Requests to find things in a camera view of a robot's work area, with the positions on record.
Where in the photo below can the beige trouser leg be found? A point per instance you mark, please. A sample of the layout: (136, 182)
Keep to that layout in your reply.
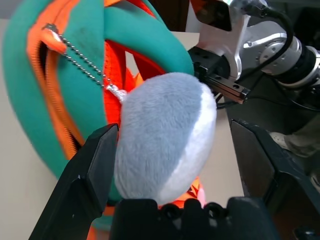
(305, 142)

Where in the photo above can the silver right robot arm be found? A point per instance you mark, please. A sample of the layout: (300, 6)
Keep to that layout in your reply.
(275, 50)

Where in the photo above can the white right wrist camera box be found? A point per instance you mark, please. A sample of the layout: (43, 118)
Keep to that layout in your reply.
(212, 40)

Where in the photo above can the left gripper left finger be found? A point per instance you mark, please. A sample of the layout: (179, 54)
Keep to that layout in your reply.
(80, 180)

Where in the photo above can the white perforated shoe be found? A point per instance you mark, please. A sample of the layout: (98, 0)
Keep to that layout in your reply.
(278, 140)

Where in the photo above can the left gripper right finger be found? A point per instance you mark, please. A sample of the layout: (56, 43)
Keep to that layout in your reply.
(282, 187)

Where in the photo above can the teal and orange backpack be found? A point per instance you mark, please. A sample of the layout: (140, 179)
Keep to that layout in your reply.
(85, 75)

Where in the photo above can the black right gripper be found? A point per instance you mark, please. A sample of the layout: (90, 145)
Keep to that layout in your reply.
(212, 67)

